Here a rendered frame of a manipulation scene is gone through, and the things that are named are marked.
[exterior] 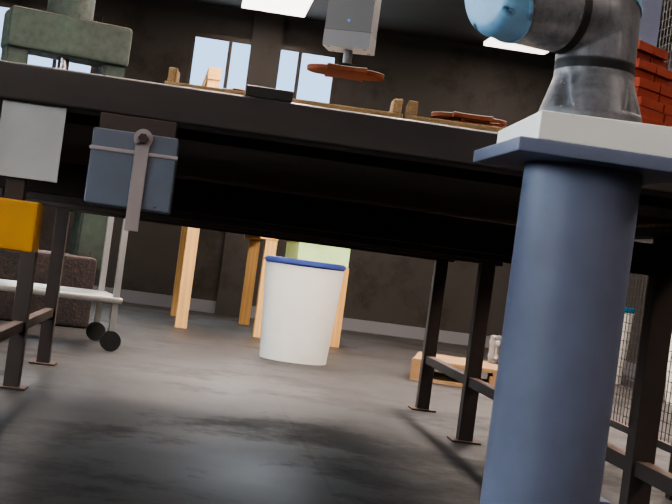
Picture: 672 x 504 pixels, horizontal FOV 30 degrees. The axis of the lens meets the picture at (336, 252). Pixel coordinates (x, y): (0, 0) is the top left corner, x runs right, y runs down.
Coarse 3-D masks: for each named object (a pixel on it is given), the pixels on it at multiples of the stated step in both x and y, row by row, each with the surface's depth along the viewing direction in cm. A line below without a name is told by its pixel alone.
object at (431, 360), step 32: (480, 288) 516; (480, 320) 517; (480, 352) 517; (640, 352) 322; (480, 384) 495; (640, 384) 319; (640, 416) 317; (608, 448) 339; (640, 448) 317; (640, 480) 317
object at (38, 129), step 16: (16, 112) 198; (32, 112) 199; (48, 112) 199; (64, 112) 199; (0, 128) 198; (16, 128) 198; (32, 128) 199; (48, 128) 199; (0, 144) 198; (16, 144) 198; (32, 144) 199; (48, 144) 199; (0, 160) 198; (16, 160) 198; (32, 160) 199; (48, 160) 199; (16, 176) 198; (32, 176) 199; (48, 176) 199
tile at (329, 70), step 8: (312, 64) 221; (320, 64) 220; (328, 64) 217; (336, 64) 218; (320, 72) 225; (328, 72) 224; (336, 72) 222; (344, 72) 221; (352, 72) 220; (360, 72) 219; (368, 72) 220; (376, 72) 221; (360, 80) 228; (368, 80) 227; (376, 80) 225
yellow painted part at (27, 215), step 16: (16, 192) 199; (0, 208) 196; (16, 208) 196; (32, 208) 196; (0, 224) 196; (16, 224) 196; (32, 224) 196; (0, 240) 196; (16, 240) 196; (32, 240) 196
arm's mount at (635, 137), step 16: (544, 112) 169; (560, 112) 169; (512, 128) 183; (528, 128) 174; (544, 128) 169; (560, 128) 169; (576, 128) 169; (592, 128) 169; (608, 128) 170; (624, 128) 170; (640, 128) 170; (656, 128) 170; (592, 144) 169; (608, 144) 170; (624, 144) 170; (640, 144) 170; (656, 144) 170
